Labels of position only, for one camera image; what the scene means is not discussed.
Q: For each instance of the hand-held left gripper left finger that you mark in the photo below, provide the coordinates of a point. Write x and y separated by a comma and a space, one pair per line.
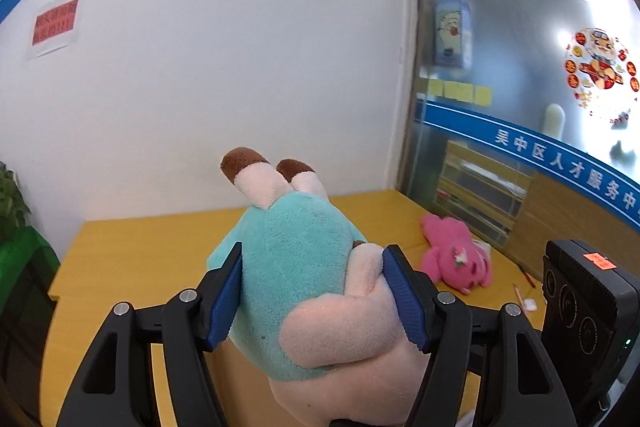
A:
227, 302

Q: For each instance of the red pencil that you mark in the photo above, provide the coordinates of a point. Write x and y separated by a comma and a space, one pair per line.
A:
526, 276

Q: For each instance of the pink plush toy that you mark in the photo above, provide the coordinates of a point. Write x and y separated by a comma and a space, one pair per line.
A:
450, 252

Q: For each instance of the thin pen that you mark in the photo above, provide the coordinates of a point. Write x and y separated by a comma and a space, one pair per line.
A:
518, 294

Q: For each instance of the pig plush toy teal dress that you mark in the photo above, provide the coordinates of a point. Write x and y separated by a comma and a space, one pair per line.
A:
300, 257

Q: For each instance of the yellow sticky note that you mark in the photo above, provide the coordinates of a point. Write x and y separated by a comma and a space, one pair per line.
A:
483, 95
459, 91
430, 88

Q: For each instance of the green planter box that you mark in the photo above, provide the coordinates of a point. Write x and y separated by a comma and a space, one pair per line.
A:
25, 252

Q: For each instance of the wooden desktop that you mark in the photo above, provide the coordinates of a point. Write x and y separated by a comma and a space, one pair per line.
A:
140, 252

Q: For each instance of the blue glass banner strip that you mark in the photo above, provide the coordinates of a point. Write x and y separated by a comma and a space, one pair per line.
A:
460, 122

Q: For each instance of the red cartoon window sticker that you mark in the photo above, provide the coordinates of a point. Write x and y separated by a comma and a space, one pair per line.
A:
600, 62

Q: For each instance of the blue cartoon poster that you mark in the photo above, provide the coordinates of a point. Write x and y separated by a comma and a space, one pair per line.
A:
452, 32

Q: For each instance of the red paper wall notice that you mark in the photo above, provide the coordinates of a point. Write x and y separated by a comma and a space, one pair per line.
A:
54, 24

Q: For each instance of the green potted plant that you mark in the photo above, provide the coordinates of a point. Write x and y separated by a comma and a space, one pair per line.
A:
10, 202

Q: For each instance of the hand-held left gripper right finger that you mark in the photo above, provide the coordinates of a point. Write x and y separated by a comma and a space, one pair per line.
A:
402, 302

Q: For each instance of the small white case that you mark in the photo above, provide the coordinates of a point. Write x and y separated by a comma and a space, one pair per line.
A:
531, 305

